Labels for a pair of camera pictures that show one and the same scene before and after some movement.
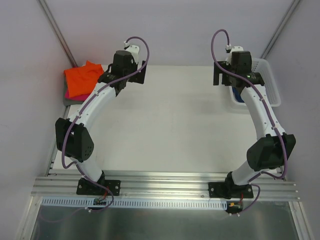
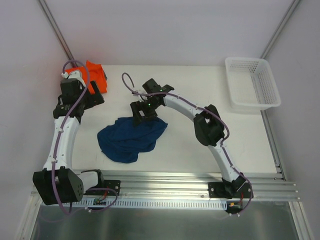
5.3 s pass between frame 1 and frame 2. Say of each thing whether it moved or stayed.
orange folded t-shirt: stayed
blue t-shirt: moved
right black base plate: stayed
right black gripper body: moved
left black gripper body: moved
